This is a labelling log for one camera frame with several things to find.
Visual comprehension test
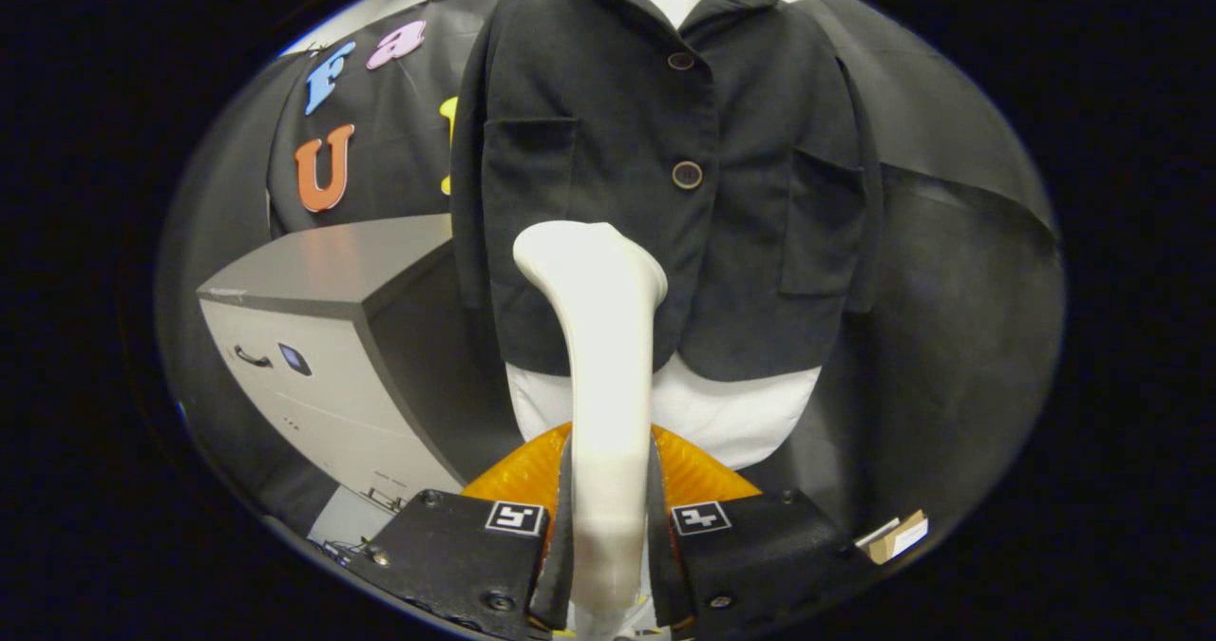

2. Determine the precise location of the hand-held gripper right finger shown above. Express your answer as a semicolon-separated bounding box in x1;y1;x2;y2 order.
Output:
649;423;880;637

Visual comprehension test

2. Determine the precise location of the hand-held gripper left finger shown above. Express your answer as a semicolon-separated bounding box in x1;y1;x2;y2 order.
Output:
347;423;576;640

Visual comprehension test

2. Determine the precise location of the white shirt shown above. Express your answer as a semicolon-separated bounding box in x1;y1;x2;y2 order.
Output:
503;0;823;471

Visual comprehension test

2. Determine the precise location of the white garment steamer nozzle with hose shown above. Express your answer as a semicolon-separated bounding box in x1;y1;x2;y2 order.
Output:
513;220;669;640

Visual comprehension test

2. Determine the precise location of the black jacket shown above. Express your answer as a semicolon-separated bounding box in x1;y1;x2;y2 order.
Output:
449;0;884;383

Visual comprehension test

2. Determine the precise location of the small cardboard box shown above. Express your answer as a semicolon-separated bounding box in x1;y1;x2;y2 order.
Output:
855;510;930;566

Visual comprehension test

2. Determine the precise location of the black backdrop cloth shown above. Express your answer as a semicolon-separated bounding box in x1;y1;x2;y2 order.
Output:
157;0;1065;537

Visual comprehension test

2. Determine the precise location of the grey cabinet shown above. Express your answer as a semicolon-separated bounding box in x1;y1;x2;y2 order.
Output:
197;214;519;514

